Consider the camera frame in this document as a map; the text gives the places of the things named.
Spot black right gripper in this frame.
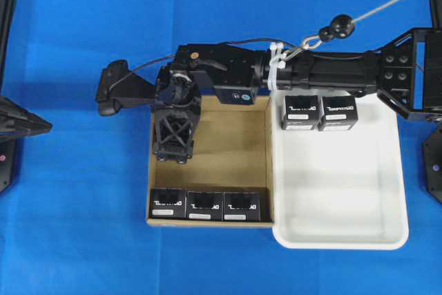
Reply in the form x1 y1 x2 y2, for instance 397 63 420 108
153 44 268 164

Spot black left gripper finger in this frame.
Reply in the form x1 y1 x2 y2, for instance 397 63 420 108
0 129 50 143
1 97 52 131

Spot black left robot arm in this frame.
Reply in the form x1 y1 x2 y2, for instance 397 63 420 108
1 0 52 192

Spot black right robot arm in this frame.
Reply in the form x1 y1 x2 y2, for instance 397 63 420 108
153 28 441 164

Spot brown cardboard box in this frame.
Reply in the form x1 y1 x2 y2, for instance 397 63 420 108
145 95 274 228

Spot black box bottom left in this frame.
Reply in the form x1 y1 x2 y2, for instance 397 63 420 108
149 188 187 220

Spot black box bottom middle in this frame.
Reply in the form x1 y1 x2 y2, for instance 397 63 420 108
186 191 224 221

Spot black box bottom right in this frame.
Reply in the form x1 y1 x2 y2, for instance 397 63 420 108
223 192 261 222

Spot black box in tray left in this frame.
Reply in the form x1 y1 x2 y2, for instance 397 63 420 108
281 95 320 131

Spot black box in tray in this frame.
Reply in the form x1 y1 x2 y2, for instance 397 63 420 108
318 95 358 131
281 95 320 131

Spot black box in tray right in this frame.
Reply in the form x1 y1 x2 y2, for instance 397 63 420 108
318 95 358 131

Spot blue table cloth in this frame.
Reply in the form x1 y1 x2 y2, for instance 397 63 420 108
1 0 441 294

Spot white plastic tray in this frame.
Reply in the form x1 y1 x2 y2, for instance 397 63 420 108
270 91 409 250

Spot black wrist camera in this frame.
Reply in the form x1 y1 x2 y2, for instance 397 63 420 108
95 60 156 117

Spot black camera cable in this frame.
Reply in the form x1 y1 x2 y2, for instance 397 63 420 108
108 38 298 94

